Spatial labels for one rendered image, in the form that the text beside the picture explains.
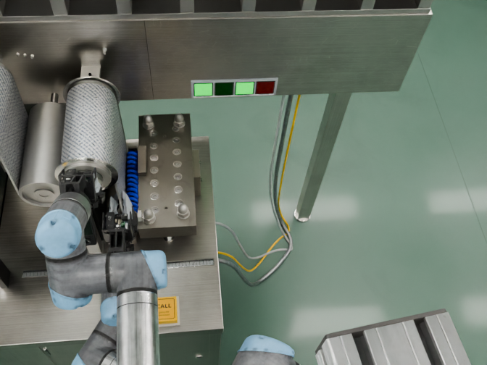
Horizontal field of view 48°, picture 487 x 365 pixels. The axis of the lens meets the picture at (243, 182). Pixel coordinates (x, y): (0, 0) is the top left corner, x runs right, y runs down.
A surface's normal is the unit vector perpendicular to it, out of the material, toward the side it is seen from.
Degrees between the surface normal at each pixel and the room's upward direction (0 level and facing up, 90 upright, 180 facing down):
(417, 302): 0
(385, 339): 0
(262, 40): 90
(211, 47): 90
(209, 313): 0
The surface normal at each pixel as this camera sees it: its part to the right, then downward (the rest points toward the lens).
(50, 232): 0.11, 0.33
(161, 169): 0.06, -0.53
